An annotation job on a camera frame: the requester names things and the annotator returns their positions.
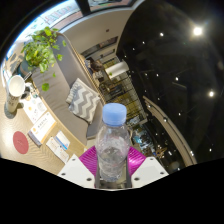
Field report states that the green potted plant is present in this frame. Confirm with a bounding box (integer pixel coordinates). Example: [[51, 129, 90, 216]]
[[19, 26, 68, 93]]

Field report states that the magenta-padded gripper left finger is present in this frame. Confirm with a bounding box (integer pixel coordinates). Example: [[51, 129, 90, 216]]
[[57, 145, 101, 189]]

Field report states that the group of ceiling lights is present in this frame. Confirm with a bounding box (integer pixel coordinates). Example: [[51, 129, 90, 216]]
[[133, 24, 218, 158]]

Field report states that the person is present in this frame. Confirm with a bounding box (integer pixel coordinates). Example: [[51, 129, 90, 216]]
[[87, 56, 105, 73]]

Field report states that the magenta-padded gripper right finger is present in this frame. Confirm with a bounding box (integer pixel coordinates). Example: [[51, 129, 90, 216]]
[[125, 146, 170, 189]]

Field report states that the clear blue-capped water bottle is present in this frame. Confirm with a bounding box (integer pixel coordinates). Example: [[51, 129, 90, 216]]
[[94, 102, 132, 183]]

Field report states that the white leaflet with pictures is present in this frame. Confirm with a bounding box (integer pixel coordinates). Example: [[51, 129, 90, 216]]
[[21, 94, 48, 125]]

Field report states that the grey curved sofa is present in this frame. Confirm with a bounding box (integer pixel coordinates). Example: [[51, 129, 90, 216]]
[[19, 33, 108, 148]]

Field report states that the white printed paper cup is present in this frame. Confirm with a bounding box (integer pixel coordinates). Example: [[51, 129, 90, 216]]
[[4, 74, 27, 114]]

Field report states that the flat round red coaster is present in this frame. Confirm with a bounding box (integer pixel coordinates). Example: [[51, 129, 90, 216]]
[[12, 130, 30, 155]]

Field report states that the grey white chevron pillow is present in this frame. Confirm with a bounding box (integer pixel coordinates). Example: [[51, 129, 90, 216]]
[[65, 77, 102, 125]]

